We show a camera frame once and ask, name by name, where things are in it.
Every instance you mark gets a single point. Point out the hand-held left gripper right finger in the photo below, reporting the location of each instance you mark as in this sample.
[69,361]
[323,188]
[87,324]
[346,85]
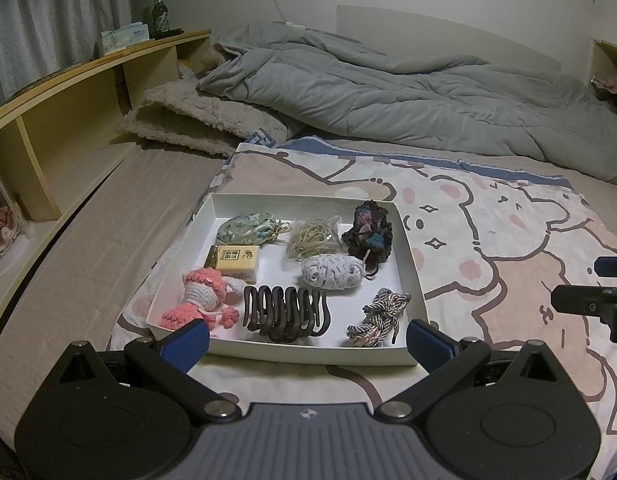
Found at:
[428,345]

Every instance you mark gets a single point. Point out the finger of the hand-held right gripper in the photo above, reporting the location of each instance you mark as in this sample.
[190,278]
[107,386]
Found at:
[613,266]
[583,299]

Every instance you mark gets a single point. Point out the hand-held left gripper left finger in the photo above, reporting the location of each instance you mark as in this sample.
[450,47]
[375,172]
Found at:
[186,345]

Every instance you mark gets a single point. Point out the pink crochet doll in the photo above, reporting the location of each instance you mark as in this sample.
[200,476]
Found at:
[198,290]

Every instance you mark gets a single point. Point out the small yellow box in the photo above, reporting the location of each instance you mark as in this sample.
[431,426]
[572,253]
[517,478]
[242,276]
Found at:
[236,261]

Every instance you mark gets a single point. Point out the white cardboard box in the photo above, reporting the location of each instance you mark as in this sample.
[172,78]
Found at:
[338,306]

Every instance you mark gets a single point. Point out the brown hair claw clip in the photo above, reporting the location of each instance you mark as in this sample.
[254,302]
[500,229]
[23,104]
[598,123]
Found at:
[283,315]

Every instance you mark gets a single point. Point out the grey-white crochet scrunchie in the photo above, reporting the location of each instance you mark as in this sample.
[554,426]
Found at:
[331,270]

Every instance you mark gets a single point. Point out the dark crochet scrunchie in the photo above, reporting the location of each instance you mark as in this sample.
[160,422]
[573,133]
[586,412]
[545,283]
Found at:
[366,232]

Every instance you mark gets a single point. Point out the cartoon bear printed blanket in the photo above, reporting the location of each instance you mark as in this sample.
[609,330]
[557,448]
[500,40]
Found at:
[513,240]

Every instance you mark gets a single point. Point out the beige bed sheet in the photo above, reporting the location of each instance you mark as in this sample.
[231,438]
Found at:
[88,270]

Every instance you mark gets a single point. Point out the pink clothes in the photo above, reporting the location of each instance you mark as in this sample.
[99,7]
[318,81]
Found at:
[616,80]

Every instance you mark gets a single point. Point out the wooden clothes shelf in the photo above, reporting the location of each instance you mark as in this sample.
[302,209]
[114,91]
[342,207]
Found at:
[601,55]

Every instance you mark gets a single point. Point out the clear plastic container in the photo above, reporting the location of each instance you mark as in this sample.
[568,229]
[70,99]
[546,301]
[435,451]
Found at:
[3,230]

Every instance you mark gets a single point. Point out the beige fuzzy blanket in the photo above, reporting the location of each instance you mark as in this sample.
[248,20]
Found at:
[188,115]

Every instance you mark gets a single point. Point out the grey duvet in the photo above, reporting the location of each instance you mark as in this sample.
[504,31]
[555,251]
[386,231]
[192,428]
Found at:
[413,100]

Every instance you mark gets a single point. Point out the wooden bedside shelf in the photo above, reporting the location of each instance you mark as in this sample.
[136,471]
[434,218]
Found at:
[63,110]

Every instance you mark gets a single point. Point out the tissue pack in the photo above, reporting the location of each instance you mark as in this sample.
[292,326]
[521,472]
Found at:
[123,37]

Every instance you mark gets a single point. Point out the green glass bottle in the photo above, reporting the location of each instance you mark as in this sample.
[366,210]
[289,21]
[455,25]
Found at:
[160,15]

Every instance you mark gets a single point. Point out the white power strip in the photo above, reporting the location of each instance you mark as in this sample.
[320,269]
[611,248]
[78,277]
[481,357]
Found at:
[294,25]

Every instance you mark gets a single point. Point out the grey curtain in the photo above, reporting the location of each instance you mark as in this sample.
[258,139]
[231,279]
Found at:
[48,25]

